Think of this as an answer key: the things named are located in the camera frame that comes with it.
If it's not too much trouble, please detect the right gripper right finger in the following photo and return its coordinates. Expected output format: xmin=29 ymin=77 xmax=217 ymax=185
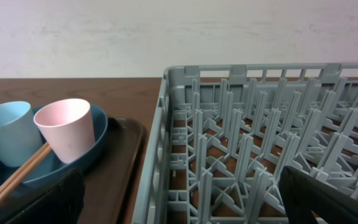
xmin=278 ymin=166 xmax=358 ymax=224

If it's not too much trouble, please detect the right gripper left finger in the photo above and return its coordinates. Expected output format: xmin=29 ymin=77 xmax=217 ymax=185
xmin=5 ymin=169 xmax=85 ymax=224

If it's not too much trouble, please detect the grey dishwasher rack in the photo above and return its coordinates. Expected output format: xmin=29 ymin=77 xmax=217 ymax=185
xmin=132 ymin=63 xmax=358 ymax=223

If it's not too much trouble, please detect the brown serving tray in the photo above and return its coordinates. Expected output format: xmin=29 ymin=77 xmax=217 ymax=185
xmin=0 ymin=116 xmax=147 ymax=224

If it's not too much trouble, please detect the wooden chopstick right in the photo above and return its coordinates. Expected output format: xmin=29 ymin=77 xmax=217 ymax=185
xmin=0 ymin=146 xmax=53 ymax=215

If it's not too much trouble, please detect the wooden chopstick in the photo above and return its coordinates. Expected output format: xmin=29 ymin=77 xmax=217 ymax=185
xmin=0 ymin=142 xmax=50 ymax=210
xmin=0 ymin=146 xmax=53 ymax=215

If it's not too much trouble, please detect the wooden chopstick left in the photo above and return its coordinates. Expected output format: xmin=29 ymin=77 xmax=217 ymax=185
xmin=0 ymin=142 xmax=50 ymax=210

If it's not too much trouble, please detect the pink cup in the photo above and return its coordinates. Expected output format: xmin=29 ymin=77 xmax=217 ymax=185
xmin=34 ymin=98 xmax=96 ymax=164

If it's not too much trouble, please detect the light blue cup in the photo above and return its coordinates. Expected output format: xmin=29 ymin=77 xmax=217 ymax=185
xmin=0 ymin=101 xmax=43 ymax=167

